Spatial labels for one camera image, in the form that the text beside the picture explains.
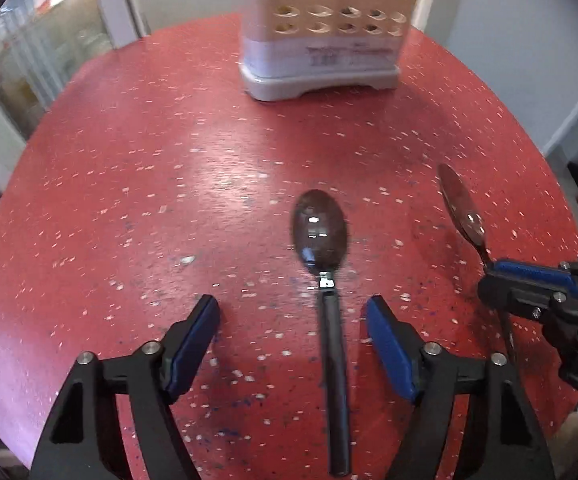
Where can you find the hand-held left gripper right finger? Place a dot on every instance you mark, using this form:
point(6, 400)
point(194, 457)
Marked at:
point(390, 350)

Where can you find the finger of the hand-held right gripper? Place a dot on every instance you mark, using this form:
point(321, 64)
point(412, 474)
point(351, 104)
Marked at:
point(514, 295)
point(539, 275)

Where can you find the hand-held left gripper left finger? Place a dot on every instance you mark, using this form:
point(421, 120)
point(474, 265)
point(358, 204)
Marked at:
point(194, 345)

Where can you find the beige utensil holder white base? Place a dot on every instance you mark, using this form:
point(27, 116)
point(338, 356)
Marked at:
point(319, 60)

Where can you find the glass door cabinet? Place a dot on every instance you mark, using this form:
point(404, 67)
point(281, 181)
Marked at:
point(34, 60)

